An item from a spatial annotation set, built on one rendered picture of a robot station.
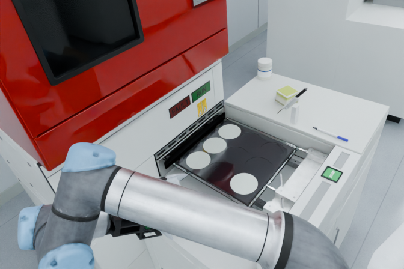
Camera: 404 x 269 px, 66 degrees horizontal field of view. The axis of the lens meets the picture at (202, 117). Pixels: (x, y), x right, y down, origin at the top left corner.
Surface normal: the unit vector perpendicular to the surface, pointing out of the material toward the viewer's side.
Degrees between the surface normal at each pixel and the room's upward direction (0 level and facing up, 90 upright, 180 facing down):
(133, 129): 90
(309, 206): 0
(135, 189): 25
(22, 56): 90
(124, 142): 90
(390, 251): 0
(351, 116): 0
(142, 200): 40
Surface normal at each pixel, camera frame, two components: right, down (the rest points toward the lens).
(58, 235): -0.14, 0.00
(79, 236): 0.65, 0.22
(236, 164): -0.10, -0.79
